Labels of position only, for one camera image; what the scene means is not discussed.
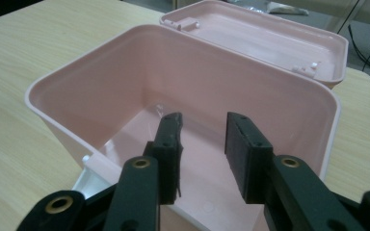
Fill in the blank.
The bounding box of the pink plastic box lid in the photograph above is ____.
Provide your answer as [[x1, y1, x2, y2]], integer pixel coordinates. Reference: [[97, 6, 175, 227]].
[[159, 0, 350, 90]]

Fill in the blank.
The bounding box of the thin black cable bundle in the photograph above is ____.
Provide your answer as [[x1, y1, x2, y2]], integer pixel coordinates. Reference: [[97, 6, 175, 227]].
[[347, 23, 370, 85]]

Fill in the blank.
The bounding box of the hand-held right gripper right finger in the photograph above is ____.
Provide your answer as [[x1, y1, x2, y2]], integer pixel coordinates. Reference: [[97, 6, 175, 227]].
[[225, 112, 364, 231]]

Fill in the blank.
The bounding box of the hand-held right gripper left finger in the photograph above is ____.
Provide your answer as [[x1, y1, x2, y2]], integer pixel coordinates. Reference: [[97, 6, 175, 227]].
[[102, 112, 184, 231]]

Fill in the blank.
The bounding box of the grey plastic bag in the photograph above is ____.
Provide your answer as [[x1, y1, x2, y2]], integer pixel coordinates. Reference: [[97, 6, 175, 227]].
[[265, 1, 310, 16]]

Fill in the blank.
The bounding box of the pink plastic storage box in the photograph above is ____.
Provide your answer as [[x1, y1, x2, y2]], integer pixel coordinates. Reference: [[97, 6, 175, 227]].
[[24, 24, 342, 231]]

